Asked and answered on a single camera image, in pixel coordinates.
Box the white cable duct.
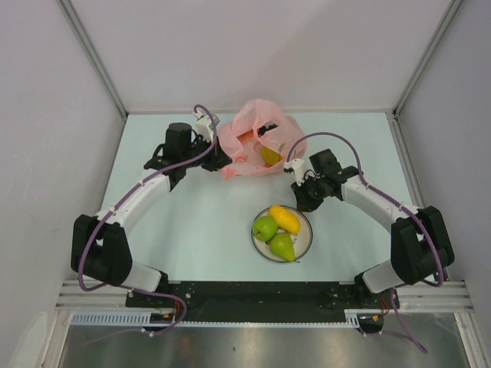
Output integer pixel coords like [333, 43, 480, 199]
[71, 307, 383, 329]

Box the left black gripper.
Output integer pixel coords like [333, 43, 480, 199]
[181, 133, 231, 172]

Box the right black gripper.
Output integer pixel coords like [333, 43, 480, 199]
[290, 174, 328, 213]

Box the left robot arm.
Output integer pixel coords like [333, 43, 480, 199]
[71, 117, 232, 307]

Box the yellow fake fruit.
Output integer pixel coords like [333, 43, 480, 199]
[269, 205, 301, 235]

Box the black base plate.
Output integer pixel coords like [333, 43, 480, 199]
[126, 280, 400, 323]

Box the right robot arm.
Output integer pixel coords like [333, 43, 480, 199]
[284, 149, 455, 307]

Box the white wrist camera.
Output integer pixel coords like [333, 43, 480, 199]
[283, 159, 308, 186]
[193, 112, 219, 143]

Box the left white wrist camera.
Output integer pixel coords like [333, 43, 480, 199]
[193, 112, 219, 143]

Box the pink plastic bag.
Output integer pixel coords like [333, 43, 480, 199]
[218, 99, 307, 180]

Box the green fake pear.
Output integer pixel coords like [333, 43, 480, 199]
[269, 232, 299, 263]

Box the green fake apple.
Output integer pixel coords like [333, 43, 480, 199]
[252, 215, 278, 242]

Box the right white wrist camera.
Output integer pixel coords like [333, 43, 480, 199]
[283, 159, 308, 186]

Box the yellow fake banana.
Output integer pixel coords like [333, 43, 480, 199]
[260, 146, 283, 167]

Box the red fake fruit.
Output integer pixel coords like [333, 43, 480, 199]
[237, 130, 255, 144]

